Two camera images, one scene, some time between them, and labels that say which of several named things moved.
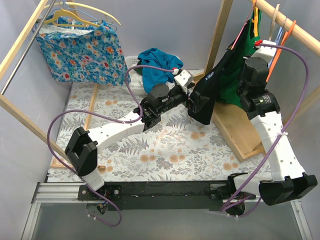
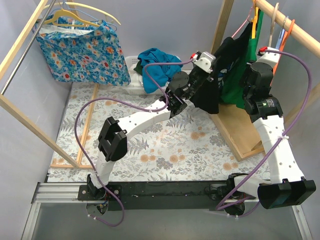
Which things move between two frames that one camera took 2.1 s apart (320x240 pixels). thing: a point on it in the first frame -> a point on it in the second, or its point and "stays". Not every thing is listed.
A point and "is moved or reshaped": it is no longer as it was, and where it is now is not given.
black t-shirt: [209, 84] is moved or reshaped
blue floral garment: [76, 51] stays
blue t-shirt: [154, 57] stays
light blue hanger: [279, 33] is moved or reshaped
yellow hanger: [255, 20] is moved or reshaped
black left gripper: [189, 100] -> [208, 77]
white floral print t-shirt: [136, 79] stays
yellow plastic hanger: [63, 12] stays
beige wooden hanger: [274, 21] stays
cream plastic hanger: [83, 5] stays
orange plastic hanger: [277, 58] stays
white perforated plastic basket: [136, 86] stays
